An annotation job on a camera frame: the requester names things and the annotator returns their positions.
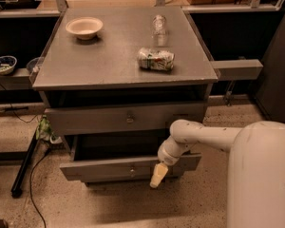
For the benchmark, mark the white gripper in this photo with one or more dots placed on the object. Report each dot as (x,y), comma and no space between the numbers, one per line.
(165,158)

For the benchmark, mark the grey drawer cabinet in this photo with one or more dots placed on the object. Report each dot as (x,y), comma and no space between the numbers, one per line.
(104,70)

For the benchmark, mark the clear plastic bottle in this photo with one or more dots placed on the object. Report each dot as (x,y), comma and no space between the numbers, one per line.
(159,30)

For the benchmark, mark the grey top drawer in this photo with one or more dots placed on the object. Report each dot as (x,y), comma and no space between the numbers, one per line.
(120,118)

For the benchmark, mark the green white bag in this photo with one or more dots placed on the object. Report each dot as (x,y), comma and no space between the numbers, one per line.
(44,132)

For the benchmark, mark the black pole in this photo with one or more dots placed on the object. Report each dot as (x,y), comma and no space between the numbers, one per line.
(16,189)

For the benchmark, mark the grey drawer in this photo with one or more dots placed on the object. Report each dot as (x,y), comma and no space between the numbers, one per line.
(120,118)
(118,156)

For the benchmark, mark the blue patterned bowl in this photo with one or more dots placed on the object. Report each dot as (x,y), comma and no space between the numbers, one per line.
(7,64)

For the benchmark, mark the crushed green white can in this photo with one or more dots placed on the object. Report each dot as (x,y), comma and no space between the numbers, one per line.
(160,60)

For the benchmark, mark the grey left counter shelf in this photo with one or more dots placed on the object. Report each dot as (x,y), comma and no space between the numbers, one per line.
(17,80)

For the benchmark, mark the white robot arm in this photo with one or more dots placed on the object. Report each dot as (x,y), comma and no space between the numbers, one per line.
(256,167)

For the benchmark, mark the beige bowl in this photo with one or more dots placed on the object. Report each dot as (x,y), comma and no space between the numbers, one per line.
(84,28)

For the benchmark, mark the grey side shelf block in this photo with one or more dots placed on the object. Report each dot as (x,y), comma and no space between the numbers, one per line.
(237,70)

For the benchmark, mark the clear glass bowl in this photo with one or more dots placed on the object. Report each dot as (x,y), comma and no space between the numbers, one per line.
(34,65)

